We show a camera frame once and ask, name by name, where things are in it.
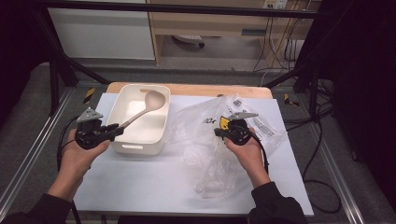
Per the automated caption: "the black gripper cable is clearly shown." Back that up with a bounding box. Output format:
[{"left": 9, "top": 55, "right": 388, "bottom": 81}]
[
  {"left": 247, "top": 118, "right": 343, "bottom": 215},
  {"left": 56, "top": 115, "right": 83, "bottom": 224}
]

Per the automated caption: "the person's right hand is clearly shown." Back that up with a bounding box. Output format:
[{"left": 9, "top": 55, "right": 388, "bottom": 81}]
[{"left": 222, "top": 126, "right": 271, "bottom": 188}]

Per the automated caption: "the aluminium rail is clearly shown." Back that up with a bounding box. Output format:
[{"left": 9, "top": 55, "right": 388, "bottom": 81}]
[
  {"left": 0, "top": 88, "right": 75, "bottom": 213},
  {"left": 306, "top": 119, "right": 366, "bottom": 224}
]

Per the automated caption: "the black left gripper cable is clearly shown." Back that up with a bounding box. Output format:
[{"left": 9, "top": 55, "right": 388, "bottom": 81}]
[{"left": 56, "top": 115, "right": 83, "bottom": 224}]

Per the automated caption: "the wooden desk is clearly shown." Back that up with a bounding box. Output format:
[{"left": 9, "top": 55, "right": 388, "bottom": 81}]
[{"left": 146, "top": 0, "right": 321, "bottom": 67}]

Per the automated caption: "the white cabinet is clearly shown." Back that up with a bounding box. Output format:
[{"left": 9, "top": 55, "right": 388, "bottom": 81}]
[{"left": 47, "top": 0, "right": 156, "bottom": 61}]

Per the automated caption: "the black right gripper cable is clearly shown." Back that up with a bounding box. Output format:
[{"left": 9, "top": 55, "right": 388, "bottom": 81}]
[{"left": 247, "top": 118, "right": 343, "bottom": 215}]

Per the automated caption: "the person's left hand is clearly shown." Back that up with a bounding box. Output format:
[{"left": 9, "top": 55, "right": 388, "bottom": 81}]
[{"left": 56, "top": 128, "right": 112, "bottom": 195}]

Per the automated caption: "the white power strip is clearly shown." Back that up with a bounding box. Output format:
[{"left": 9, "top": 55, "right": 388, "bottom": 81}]
[{"left": 262, "top": 0, "right": 289, "bottom": 10}]

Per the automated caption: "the black frame leg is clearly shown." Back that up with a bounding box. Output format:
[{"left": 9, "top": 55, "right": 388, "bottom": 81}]
[
  {"left": 32, "top": 8, "right": 110, "bottom": 117},
  {"left": 264, "top": 46, "right": 323, "bottom": 119}
]

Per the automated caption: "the beige soup ladle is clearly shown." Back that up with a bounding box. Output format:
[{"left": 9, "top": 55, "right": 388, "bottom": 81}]
[{"left": 119, "top": 90, "right": 166, "bottom": 130}]

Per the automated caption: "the office chair base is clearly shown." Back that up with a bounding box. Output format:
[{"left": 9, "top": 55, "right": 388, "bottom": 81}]
[{"left": 172, "top": 34, "right": 206, "bottom": 49}]

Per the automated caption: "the clear printed plastic bag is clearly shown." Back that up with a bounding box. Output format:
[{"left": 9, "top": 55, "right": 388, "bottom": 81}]
[{"left": 166, "top": 93, "right": 288, "bottom": 200}]

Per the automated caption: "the yellow black floor tape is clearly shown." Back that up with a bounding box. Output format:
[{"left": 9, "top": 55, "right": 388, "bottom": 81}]
[
  {"left": 82, "top": 87, "right": 96, "bottom": 105},
  {"left": 283, "top": 92, "right": 300, "bottom": 107}
]

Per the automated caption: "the white plastic bin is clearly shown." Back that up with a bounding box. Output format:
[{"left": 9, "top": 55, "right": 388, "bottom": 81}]
[{"left": 106, "top": 83, "right": 171, "bottom": 156}]

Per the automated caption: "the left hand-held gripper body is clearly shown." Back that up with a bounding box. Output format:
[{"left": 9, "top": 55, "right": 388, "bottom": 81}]
[{"left": 74, "top": 106, "right": 114, "bottom": 150}]

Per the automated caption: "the black frame crossbar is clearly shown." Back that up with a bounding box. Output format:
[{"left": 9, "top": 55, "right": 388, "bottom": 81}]
[{"left": 31, "top": 0, "right": 319, "bottom": 19}]

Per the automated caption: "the hanging cable bundle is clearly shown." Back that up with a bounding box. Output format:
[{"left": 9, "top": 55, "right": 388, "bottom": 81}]
[{"left": 252, "top": 15, "right": 302, "bottom": 73}]

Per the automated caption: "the white table board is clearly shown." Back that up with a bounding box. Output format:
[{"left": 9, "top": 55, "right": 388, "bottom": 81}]
[{"left": 73, "top": 92, "right": 315, "bottom": 217}]

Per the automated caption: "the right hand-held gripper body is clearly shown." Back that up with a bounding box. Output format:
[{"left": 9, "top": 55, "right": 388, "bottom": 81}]
[{"left": 218, "top": 111, "right": 260, "bottom": 147}]

